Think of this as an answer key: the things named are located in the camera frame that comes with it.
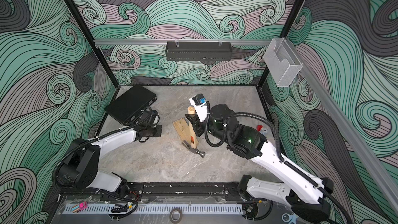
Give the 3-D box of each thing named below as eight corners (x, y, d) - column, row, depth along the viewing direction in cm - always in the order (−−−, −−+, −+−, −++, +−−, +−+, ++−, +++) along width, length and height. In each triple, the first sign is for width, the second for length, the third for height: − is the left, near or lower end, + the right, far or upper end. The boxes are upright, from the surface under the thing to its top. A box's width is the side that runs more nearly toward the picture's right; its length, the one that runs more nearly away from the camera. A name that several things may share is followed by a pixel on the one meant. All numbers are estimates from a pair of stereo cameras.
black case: (108, 111, 107) (104, 106, 103) (139, 88, 122) (137, 83, 118) (127, 127, 99) (124, 123, 95) (158, 100, 114) (157, 95, 110)
